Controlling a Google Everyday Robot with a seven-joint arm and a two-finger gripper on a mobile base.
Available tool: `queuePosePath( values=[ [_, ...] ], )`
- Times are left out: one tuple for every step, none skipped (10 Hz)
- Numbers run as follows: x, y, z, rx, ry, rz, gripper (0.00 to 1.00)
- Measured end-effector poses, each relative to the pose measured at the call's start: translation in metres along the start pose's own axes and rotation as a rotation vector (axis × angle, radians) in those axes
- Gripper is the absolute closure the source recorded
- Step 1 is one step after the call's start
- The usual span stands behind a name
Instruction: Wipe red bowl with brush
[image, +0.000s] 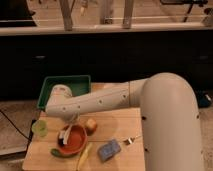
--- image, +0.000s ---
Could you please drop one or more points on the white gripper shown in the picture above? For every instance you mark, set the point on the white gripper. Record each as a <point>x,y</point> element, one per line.
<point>71,119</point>

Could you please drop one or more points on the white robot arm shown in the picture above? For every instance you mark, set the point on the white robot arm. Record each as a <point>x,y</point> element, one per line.
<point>171,126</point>

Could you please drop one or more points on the red bowl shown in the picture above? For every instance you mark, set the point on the red bowl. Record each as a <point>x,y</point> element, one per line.
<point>76,141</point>

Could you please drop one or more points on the small yellow-red apple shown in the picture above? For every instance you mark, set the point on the small yellow-red apple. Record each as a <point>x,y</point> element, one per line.
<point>91,125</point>

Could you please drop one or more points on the light green cup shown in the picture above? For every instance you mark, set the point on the light green cup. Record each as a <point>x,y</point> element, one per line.
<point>39,128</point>

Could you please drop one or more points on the green plastic bin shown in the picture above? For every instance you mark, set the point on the green plastic bin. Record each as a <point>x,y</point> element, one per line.
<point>79,85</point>

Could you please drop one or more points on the yellow banana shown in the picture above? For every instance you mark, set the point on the yellow banana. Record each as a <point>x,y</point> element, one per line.
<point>84,156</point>

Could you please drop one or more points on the green pepper toy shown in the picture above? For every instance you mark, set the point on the green pepper toy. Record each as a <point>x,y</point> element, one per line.
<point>56,153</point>

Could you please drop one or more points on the blue sponge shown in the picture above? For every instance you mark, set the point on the blue sponge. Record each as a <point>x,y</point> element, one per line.
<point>108,150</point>

